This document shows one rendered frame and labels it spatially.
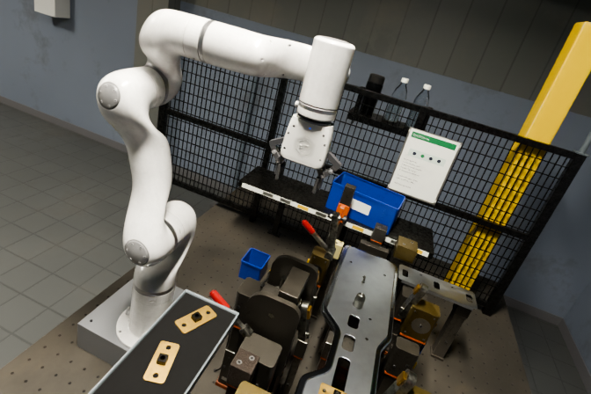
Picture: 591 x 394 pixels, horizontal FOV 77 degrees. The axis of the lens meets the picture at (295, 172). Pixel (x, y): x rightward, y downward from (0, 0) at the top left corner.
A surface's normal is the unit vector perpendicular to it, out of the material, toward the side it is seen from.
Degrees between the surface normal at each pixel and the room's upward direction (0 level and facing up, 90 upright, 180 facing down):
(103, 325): 1
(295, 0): 90
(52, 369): 0
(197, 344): 0
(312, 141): 90
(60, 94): 90
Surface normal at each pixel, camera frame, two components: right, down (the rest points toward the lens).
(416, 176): -0.30, 0.32
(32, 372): 0.24, -0.89
